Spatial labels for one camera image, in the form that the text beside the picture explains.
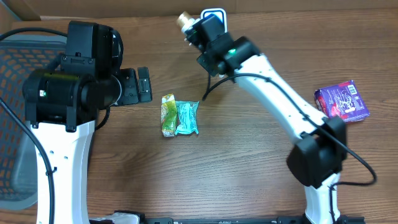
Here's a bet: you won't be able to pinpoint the white tube gold cap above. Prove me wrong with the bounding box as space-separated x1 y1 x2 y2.
176 11 195 33

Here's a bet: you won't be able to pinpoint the green juice carton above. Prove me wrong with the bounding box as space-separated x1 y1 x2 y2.
160 94 177 137

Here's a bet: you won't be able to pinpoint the teal wet wipes pack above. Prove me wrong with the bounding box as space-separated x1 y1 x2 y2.
175 101 199 134

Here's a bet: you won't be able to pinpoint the purple red pad package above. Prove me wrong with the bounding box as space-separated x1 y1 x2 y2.
314 80 370 123

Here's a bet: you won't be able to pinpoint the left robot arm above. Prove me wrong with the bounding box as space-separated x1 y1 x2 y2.
22 21 152 223

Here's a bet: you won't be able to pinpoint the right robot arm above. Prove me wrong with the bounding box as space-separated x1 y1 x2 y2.
177 12 347 223

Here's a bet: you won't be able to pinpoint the white barcode scanner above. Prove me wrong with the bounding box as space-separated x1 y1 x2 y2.
200 8 228 32

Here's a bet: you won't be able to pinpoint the grey plastic basket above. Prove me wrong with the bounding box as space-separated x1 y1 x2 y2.
1 35 67 210

